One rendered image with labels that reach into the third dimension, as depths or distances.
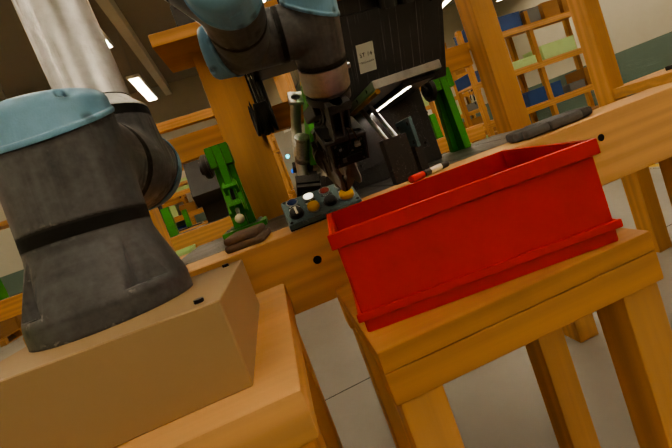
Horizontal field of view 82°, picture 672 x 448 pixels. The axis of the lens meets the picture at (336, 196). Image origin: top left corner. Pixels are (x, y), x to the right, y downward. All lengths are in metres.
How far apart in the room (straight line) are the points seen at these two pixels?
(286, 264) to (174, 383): 0.43
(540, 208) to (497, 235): 0.06
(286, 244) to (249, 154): 0.65
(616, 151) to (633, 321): 0.54
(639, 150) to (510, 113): 0.65
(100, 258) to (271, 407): 0.20
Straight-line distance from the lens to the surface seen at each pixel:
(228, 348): 0.33
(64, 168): 0.42
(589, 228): 0.52
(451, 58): 1.67
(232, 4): 0.41
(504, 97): 1.63
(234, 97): 1.37
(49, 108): 0.43
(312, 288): 0.75
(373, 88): 0.84
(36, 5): 0.65
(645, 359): 0.59
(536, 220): 0.49
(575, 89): 7.20
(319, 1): 0.55
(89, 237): 0.41
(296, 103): 1.06
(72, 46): 0.62
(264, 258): 0.73
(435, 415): 0.47
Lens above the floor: 0.99
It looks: 4 degrees down
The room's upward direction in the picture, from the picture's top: 20 degrees counter-clockwise
